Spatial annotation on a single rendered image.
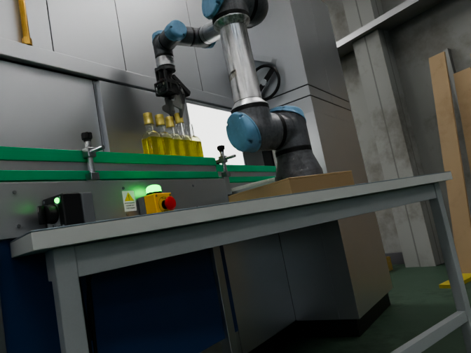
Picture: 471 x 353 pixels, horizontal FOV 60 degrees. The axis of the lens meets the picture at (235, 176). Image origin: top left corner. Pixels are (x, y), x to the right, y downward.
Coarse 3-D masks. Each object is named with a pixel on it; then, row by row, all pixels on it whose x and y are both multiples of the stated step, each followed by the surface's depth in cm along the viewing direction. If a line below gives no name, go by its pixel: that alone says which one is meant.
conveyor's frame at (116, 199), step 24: (0, 192) 86; (24, 192) 91; (48, 192) 95; (72, 192) 100; (96, 192) 106; (120, 192) 112; (144, 192) 120; (168, 192) 128; (192, 192) 137; (216, 192) 148; (0, 216) 85; (24, 216) 89; (96, 216) 104; (120, 216) 111; (0, 240) 87
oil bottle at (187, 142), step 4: (180, 136) 161; (184, 136) 161; (188, 136) 163; (184, 140) 160; (188, 140) 162; (184, 144) 160; (188, 144) 161; (192, 144) 164; (184, 148) 160; (188, 148) 161; (192, 148) 163; (184, 152) 159; (188, 152) 160; (192, 152) 162
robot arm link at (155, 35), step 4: (156, 32) 164; (160, 32) 164; (152, 36) 165; (156, 36) 164; (152, 40) 165; (156, 40) 162; (152, 44) 167; (156, 44) 163; (160, 44) 161; (156, 48) 163; (160, 48) 163; (164, 48) 162; (156, 52) 163; (160, 52) 163; (164, 52) 163; (168, 52) 163; (172, 52) 166; (156, 56) 164
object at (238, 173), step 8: (216, 168) 170; (232, 168) 180; (240, 168) 186; (248, 168) 191; (256, 168) 197; (264, 168) 204; (272, 168) 210; (232, 176) 179; (240, 176) 184; (248, 176) 190; (256, 176) 195; (264, 176) 202; (272, 176) 208
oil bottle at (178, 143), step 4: (172, 136) 156; (176, 136) 157; (176, 140) 156; (180, 140) 158; (176, 144) 156; (180, 144) 158; (176, 148) 155; (180, 148) 157; (176, 152) 155; (180, 152) 157
